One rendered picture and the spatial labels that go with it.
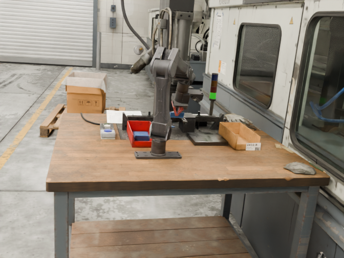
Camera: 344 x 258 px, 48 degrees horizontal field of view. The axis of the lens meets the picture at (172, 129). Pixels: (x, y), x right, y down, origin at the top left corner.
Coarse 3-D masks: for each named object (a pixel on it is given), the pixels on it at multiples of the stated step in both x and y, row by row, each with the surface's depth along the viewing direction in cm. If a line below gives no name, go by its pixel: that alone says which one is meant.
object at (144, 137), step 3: (135, 132) 194; (138, 132) 195; (141, 132) 195; (144, 132) 195; (135, 135) 181; (138, 135) 181; (141, 135) 181; (144, 135) 182; (147, 135) 191; (135, 138) 182; (138, 138) 182; (141, 138) 182; (144, 138) 183; (147, 138) 183
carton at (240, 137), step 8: (224, 128) 195; (232, 128) 205; (240, 128) 205; (248, 128) 194; (224, 136) 195; (232, 136) 184; (240, 136) 203; (248, 136) 194; (256, 136) 185; (232, 144) 184; (240, 144) 181; (248, 144) 182; (256, 144) 183
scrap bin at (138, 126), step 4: (128, 124) 188; (132, 124) 196; (136, 124) 197; (140, 124) 197; (144, 124) 198; (148, 124) 198; (128, 128) 188; (132, 128) 197; (136, 128) 197; (140, 128) 198; (144, 128) 198; (148, 128) 199; (128, 132) 187; (132, 132) 176; (148, 132) 197; (128, 136) 187; (132, 136) 173; (132, 140) 173; (136, 140) 183; (132, 144) 173; (136, 144) 174; (140, 144) 174; (144, 144) 175; (148, 144) 175
